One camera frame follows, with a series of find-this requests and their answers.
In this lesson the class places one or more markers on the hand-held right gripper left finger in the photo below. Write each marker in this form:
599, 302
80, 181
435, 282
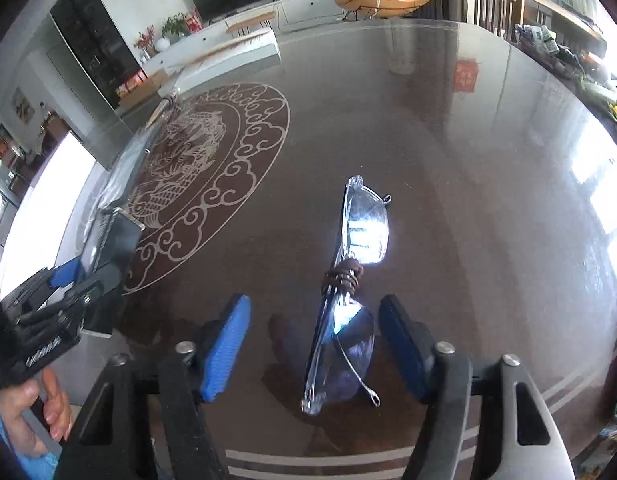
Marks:
223, 350

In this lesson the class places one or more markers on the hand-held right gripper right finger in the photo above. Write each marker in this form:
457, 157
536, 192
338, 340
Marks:
403, 345

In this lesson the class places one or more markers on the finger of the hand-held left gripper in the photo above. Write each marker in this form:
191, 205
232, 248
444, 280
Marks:
66, 272
58, 316

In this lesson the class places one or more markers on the black box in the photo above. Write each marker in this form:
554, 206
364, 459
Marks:
111, 260

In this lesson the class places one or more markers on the clear glasses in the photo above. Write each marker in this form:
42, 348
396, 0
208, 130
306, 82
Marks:
363, 220

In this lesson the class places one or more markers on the person's left forearm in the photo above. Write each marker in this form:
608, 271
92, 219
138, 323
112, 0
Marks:
38, 467

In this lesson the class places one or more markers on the person's left hand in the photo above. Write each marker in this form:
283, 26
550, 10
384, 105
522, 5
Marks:
23, 410

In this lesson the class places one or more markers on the clear plastic packet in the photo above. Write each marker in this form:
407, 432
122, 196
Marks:
121, 170

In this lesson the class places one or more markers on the cardboard boxes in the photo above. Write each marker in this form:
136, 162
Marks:
136, 82

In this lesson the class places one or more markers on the black display cabinet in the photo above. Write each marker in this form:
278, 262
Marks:
96, 45

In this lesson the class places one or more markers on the red flowers in vase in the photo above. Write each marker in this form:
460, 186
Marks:
146, 40

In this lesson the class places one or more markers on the green plant in white vase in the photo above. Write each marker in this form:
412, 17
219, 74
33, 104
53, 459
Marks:
174, 25

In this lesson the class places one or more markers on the white coffee table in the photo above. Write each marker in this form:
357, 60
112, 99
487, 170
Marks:
233, 55

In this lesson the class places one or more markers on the red gift box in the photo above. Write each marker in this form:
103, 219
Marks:
192, 20

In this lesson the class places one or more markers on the small orange bench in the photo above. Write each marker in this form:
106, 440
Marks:
251, 19

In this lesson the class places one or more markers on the pile of assorted clutter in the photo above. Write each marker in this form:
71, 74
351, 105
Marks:
563, 50

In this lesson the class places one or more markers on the white TV cabinet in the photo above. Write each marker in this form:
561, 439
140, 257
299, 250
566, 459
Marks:
298, 5

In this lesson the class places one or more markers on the wooden slatted chair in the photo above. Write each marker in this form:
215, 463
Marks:
481, 0

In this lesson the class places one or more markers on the wooden sideboard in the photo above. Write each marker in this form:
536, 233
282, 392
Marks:
553, 10

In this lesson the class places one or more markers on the framed wall picture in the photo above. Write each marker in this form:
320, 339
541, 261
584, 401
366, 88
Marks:
22, 105

